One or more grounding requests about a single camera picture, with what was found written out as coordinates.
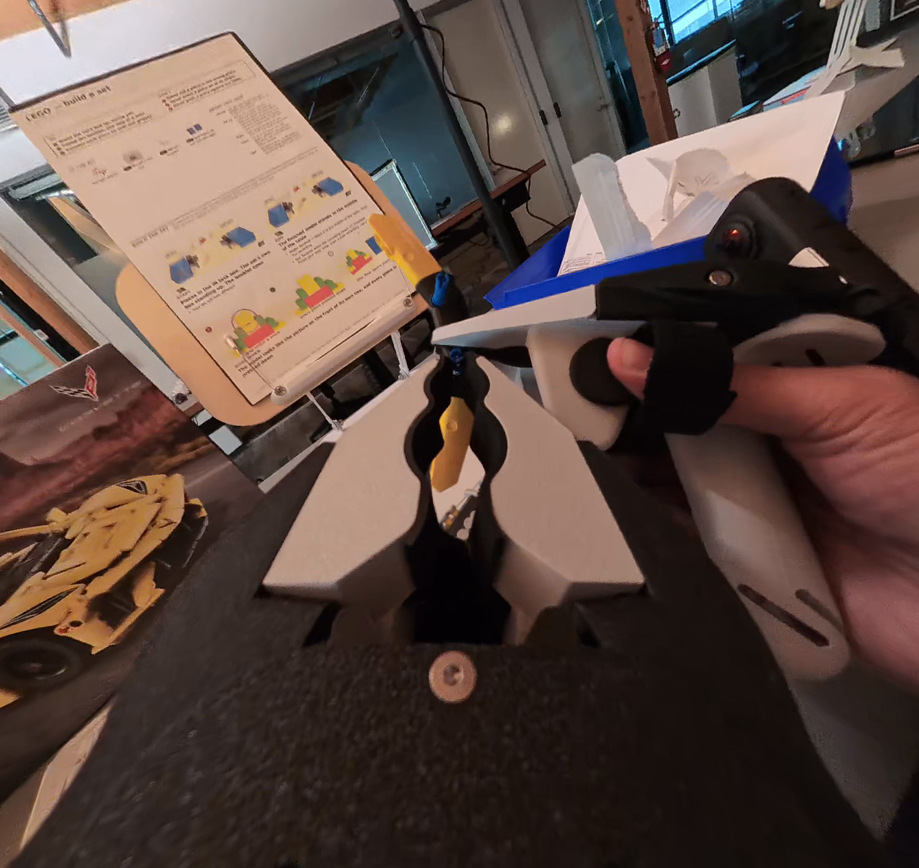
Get wooden desk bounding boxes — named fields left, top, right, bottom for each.
left=429, top=159, right=548, bottom=239

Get person's right hand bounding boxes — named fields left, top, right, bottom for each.
left=606, top=337, right=919, bottom=675

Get small yellow lego piece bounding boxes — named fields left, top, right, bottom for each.
left=428, top=395, right=477, bottom=494

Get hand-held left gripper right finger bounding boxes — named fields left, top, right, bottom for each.
left=467, top=356, right=647, bottom=645

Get blue plastic bin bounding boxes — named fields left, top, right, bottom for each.
left=483, top=138, right=855, bottom=311

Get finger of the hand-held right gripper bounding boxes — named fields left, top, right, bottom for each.
left=431, top=284, right=603, bottom=351

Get black pole lamp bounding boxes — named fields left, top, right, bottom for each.
left=368, top=0, right=534, bottom=275

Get translucent plastic tube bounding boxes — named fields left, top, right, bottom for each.
left=573, top=152, right=656, bottom=260

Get lego set box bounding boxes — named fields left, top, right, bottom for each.
left=0, top=342, right=264, bottom=806

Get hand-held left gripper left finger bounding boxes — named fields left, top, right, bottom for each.
left=262, top=357, right=440, bottom=618

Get printed paper sign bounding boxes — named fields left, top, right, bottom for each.
left=9, top=30, right=426, bottom=427

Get yellow lego panel piece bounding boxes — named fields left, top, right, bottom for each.
left=368, top=212, right=443, bottom=289

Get white paper sheets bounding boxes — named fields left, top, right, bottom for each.
left=558, top=90, right=850, bottom=278

